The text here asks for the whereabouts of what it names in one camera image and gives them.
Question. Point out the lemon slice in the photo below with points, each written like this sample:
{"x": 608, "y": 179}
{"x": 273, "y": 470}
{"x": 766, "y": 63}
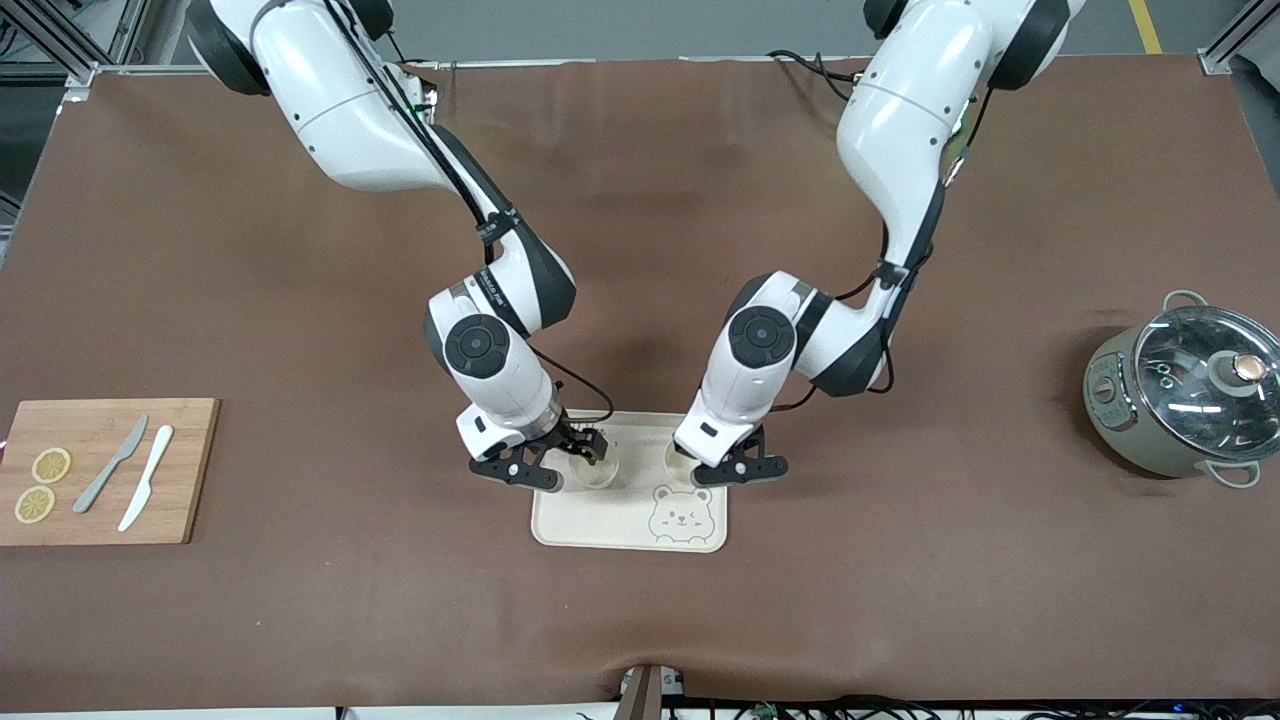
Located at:
{"x": 35, "y": 505}
{"x": 51, "y": 465}

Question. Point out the white plastic cup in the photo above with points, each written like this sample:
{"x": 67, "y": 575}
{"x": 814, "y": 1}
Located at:
{"x": 598, "y": 478}
{"x": 690, "y": 476}

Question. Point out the brown table cover mat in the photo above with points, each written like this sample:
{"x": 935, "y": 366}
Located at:
{"x": 640, "y": 200}

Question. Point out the cream tray with bear print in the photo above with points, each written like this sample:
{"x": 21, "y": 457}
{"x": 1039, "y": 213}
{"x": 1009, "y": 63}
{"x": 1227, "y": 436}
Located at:
{"x": 620, "y": 520}

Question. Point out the aluminium frame profile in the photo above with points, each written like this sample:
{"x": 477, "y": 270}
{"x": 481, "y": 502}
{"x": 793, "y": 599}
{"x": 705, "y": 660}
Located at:
{"x": 75, "y": 72}
{"x": 1215, "y": 62}

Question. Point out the grey-green cooking pot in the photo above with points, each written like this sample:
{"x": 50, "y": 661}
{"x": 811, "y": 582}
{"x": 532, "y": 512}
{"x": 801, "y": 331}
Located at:
{"x": 1115, "y": 420}

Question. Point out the camera mount post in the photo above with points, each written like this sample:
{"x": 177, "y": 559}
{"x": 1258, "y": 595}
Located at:
{"x": 645, "y": 695}

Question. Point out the bamboo cutting board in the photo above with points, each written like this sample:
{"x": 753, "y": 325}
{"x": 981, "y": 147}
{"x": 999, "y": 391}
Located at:
{"x": 180, "y": 500}

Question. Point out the white plastic knife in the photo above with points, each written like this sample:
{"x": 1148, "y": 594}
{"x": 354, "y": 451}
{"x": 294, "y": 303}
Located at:
{"x": 152, "y": 465}

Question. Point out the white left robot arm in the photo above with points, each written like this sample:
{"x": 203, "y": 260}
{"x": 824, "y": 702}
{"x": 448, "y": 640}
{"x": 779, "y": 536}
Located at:
{"x": 900, "y": 100}

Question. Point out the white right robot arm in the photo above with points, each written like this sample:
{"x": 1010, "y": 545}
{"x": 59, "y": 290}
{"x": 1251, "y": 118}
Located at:
{"x": 340, "y": 110}

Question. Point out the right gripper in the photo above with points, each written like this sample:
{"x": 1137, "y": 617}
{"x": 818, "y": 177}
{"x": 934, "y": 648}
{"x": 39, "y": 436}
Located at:
{"x": 572, "y": 433}

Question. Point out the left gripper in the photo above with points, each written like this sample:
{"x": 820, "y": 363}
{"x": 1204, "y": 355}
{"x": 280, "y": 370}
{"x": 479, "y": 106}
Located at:
{"x": 679, "y": 448}

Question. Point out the glass pot lid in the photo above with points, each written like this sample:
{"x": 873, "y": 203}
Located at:
{"x": 1190, "y": 400}

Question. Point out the grey plastic knife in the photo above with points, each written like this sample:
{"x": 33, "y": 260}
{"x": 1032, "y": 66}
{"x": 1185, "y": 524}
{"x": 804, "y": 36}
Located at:
{"x": 110, "y": 468}

